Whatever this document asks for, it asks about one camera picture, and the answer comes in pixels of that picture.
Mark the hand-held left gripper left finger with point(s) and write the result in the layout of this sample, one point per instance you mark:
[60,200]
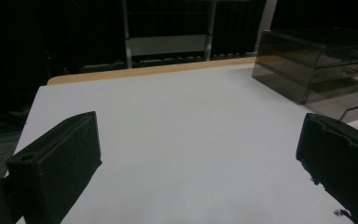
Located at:
[56,165]

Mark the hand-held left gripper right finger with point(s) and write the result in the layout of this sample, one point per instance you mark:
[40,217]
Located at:
[341,158]

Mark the grey metal stand frame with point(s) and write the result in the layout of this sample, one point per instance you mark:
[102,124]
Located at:
[167,45]

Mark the smoked clear plastic drawer box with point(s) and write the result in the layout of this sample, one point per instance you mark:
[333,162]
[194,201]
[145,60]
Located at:
[317,68]

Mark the white table mat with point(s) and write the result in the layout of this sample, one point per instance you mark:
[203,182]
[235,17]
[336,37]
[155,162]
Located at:
[180,140]

